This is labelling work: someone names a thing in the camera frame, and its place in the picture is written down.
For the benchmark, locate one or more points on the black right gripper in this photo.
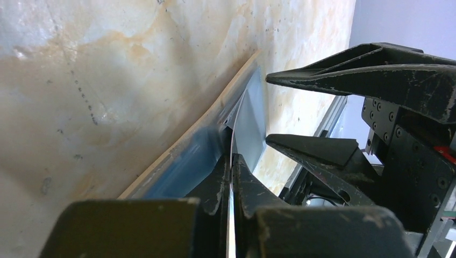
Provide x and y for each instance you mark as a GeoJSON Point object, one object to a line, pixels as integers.
{"type": "Point", "coordinates": [405, 165]}

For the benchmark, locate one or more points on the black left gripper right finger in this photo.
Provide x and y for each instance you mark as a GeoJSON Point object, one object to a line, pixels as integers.
{"type": "Point", "coordinates": [251, 199]}

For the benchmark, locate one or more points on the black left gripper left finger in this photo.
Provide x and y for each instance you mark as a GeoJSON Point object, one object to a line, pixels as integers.
{"type": "Point", "coordinates": [212, 226]}

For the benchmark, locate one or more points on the beige card holder wallet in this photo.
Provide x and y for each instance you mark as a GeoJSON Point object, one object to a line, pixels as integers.
{"type": "Point", "coordinates": [234, 123]}

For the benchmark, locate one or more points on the aluminium frame rail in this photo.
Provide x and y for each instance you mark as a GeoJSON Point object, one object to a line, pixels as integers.
{"type": "Point", "coordinates": [312, 153]}

